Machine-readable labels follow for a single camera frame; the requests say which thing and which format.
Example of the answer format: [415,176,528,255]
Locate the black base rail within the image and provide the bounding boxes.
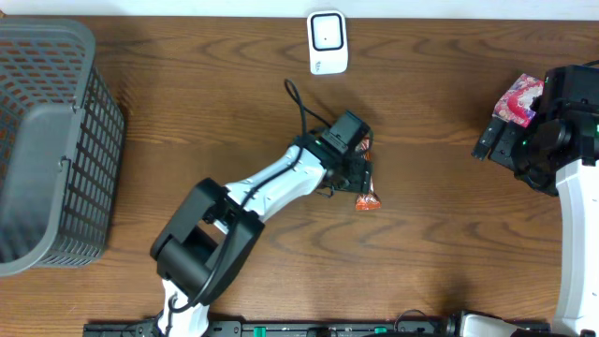
[83,319,553,337]

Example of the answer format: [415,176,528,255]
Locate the red purple snack bag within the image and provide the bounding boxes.
[492,73,544,128]

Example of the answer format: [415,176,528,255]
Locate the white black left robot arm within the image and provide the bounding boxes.
[150,111,373,336]

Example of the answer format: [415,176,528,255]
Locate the white barcode scanner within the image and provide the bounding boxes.
[306,10,349,75]

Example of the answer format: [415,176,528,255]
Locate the dark grey plastic basket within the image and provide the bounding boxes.
[1,18,126,276]

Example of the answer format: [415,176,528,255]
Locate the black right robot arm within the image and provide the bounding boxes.
[443,61,598,336]

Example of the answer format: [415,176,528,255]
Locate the orange red chocolate bar wrapper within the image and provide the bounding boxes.
[355,136,382,211]

